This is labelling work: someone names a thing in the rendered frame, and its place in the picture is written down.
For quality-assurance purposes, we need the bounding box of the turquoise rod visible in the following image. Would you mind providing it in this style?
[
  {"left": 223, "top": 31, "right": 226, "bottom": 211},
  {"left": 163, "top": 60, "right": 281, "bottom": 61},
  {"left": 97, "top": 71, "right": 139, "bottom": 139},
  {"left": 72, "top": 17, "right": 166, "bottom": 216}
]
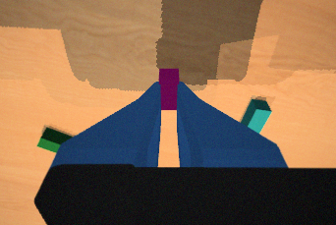
[{"left": 241, "top": 99, "right": 272, "bottom": 134}]

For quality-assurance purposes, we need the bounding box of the green rod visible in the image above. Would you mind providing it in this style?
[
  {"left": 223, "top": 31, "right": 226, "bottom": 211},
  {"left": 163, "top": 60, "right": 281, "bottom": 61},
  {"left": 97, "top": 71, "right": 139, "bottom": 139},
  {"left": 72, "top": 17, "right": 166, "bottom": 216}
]
[{"left": 37, "top": 128, "right": 72, "bottom": 153}]

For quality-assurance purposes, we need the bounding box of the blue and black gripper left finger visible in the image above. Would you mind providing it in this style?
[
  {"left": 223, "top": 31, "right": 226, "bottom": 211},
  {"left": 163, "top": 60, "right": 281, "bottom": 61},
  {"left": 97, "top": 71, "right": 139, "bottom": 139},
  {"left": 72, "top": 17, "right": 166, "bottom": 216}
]
[{"left": 48, "top": 82, "right": 161, "bottom": 170}]

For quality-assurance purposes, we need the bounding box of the magenta rod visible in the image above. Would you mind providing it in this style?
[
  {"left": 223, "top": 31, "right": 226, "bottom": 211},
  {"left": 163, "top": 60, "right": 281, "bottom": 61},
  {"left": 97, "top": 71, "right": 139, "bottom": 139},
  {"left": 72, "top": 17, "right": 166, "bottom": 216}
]
[{"left": 159, "top": 69, "right": 179, "bottom": 110}]

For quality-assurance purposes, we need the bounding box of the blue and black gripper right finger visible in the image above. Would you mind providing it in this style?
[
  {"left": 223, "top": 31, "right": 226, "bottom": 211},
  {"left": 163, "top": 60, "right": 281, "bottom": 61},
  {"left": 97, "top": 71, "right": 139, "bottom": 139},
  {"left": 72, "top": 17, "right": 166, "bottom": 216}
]
[{"left": 177, "top": 82, "right": 289, "bottom": 168}]

